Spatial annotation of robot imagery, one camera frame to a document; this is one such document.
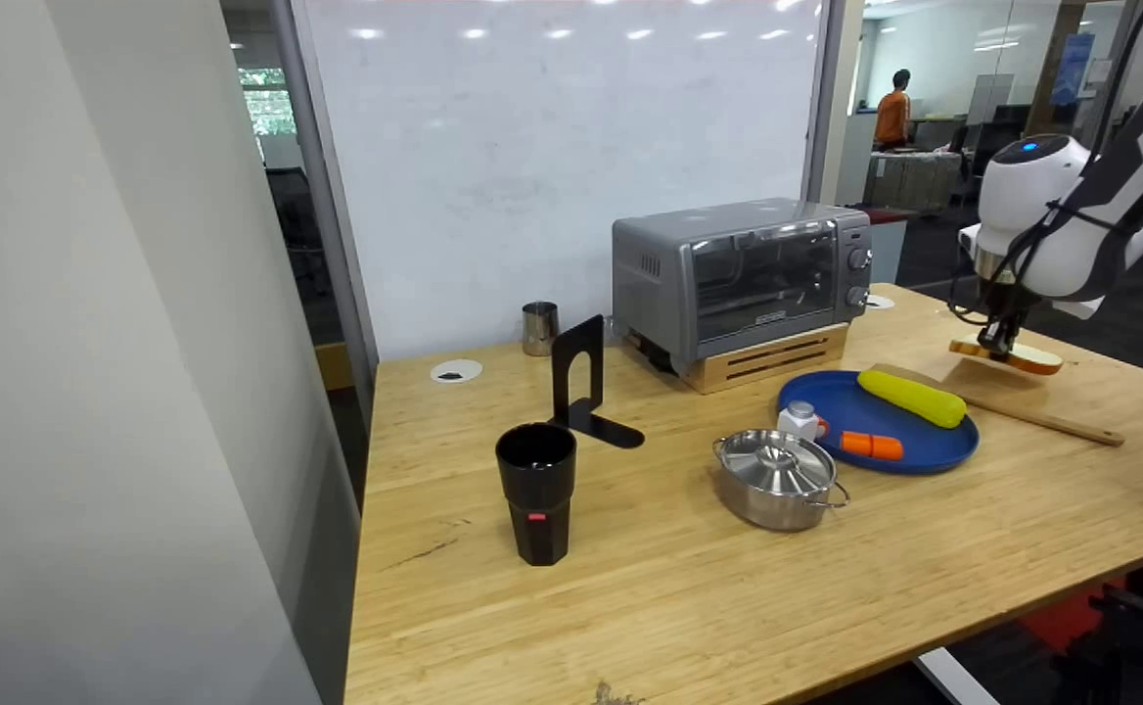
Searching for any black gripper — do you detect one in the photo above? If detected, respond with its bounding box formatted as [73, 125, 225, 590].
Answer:
[980, 274, 1047, 365]

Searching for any toy slice of bread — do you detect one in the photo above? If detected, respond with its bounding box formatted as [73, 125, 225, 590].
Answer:
[948, 331, 1070, 380]

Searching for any round blue plate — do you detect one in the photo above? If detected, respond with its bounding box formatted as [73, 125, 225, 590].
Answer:
[774, 365, 984, 479]

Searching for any yellow toy corn cob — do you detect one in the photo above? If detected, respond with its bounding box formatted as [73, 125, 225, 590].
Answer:
[855, 365, 972, 432]

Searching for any orange two-piece toy carrot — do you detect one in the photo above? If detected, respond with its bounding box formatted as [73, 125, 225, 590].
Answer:
[837, 425, 909, 467]

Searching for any small white shaker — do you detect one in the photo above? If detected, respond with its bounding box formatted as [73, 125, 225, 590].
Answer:
[774, 399, 825, 447]

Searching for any slotted wooden stand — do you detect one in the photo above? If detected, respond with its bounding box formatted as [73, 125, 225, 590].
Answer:
[624, 321, 855, 395]

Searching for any person in orange shirt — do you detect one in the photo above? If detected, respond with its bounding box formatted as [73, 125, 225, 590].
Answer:
[868, 68, 925, 154]

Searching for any silver pot with lid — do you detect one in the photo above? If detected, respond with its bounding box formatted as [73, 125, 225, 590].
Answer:
[708, 425, 855, 535]

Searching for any grey toaster oven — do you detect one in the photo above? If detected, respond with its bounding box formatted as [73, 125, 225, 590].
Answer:
[610, 197, 876, 383]

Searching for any red and black chair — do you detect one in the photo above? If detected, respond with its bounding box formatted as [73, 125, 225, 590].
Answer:
[1013, 570, 1143, 705]

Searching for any white table leg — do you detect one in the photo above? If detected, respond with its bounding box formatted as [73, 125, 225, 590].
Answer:
[914, 643, 1005, 705]

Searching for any black metal bookend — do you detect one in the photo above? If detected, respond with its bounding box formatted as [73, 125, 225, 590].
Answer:
[550, 308, 651, 450]

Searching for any small metal cup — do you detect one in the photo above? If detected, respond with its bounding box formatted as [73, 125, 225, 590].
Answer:
[518, 296, 563, 360]

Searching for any black cup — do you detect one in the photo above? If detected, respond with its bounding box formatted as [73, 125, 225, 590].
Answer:
[492, 417, 580, 568]

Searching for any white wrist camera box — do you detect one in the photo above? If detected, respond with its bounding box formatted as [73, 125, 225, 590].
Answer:
[1048, 293, 1112, 325]

